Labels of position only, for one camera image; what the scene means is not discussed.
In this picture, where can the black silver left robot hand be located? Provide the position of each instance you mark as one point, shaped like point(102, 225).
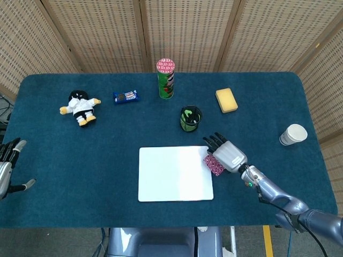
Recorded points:
point(5, 171)

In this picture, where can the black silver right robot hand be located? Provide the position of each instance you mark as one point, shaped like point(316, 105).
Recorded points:
point(229, 156)

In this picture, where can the pink patterned packet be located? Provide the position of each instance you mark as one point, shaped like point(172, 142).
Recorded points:
point(214, 167)

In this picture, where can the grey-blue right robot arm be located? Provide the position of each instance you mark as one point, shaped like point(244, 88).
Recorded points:
point(281, 199)

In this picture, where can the white board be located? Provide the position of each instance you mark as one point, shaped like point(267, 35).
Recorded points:
point(174, 174)

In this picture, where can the black pen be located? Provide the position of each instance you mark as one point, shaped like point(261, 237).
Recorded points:
point(193, 120)

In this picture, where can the black mesh pen holder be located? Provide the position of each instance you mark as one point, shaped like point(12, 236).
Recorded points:
point(185, 128)

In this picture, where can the yellow sponge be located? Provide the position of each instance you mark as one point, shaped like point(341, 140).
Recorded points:
point(227, 100)

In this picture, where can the white paper cup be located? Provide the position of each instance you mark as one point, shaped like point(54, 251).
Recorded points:
point(294, 134)

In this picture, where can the blue table cloth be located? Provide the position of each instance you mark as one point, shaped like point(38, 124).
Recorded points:
point(80, 174)

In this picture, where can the white table leg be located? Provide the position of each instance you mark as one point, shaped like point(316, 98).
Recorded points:
point(233, 241)

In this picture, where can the yellow floor tape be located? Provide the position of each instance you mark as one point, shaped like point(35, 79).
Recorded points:
point(268, 241)

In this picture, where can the green Pringles can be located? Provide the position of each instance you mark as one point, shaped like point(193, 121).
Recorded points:
point(166, 85)

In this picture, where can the penguin plush toy white coat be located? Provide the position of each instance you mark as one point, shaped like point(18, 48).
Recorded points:
point(80, 107)

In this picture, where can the grey-blue robot torso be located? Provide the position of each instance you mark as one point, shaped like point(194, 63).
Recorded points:
point(160, 243)

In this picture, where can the blue Oreo cookie pack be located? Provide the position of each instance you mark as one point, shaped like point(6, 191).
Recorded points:
point(126, 97)

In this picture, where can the woven wooden folding screen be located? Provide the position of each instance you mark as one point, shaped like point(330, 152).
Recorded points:
point(187, 32)

